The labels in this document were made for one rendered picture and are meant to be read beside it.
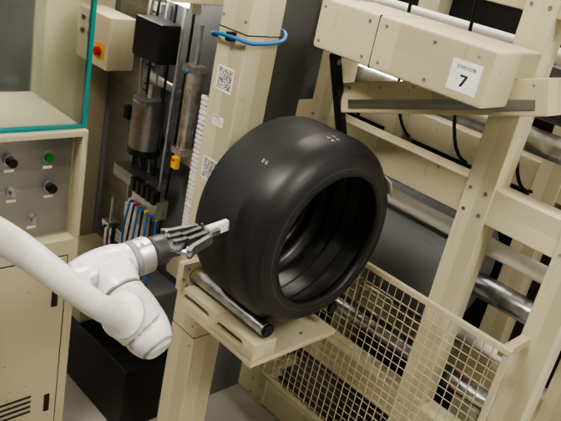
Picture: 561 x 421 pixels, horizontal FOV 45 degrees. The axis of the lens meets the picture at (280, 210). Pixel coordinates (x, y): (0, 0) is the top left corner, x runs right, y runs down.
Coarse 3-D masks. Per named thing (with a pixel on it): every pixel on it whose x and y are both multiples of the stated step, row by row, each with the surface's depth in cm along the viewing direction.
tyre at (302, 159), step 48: (240, 144) 186; (288, 144) 181; (336, 144) 182; (240, 192) 178; (288, 192) 173; (336, 192) 224; (384, 192) 202; (240, 240) 176; (288, 240) 226; (336, 240) 223; (240, 288) 183; (288, 288) 217; (336, 288) 206
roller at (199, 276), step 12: (192, 276) 215; (204, 276) 212; (204, 288) 212; (216, 288) 208; (228, 300) 204; (240, 312) 200; (252, 312) 199; (252, 324) 197; (264, 324) 195; (264, 336) 195
